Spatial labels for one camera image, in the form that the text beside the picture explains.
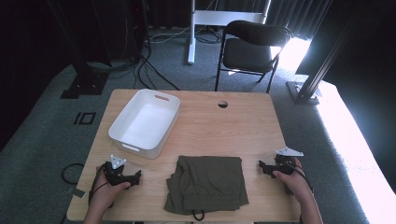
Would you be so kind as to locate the white plastic bin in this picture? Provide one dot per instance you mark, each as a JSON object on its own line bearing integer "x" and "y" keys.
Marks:
{"x": 144, "y": 124}

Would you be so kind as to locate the black folding chair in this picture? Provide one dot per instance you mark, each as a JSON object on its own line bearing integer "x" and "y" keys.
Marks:
{"x": 249, "y": 49}

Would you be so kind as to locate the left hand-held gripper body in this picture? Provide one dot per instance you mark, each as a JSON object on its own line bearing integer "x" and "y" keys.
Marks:
{"x": 113, "y": 174}

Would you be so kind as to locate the small grey tape piece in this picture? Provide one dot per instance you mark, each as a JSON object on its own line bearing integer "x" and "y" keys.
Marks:
{"x": 78, "y": 193}

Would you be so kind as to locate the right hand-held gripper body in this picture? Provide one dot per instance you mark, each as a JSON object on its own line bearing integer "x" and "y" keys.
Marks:
{"x": 285, "y": 163}

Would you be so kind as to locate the person's right hand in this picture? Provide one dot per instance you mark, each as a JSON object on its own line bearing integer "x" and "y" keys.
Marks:
{"x": 294, "y": 182}

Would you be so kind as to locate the black metal stand with base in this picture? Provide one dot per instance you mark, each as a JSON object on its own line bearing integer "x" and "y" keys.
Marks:
{"x": 84, "y": 77}

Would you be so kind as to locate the person's left hand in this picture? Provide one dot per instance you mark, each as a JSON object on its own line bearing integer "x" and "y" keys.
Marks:
{"x": 104, "y": 194}

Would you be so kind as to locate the white metal desk frame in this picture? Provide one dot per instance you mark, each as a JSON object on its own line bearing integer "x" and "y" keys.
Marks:
{"x": 202, "y": 18}

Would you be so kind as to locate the black aluminium profile stand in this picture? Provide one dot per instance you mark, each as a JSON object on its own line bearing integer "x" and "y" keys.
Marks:
{"x": 314, "y": 74}

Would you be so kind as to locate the olive green pants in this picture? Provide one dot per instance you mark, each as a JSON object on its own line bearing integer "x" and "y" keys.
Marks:
{"x": 207, "y": 186}

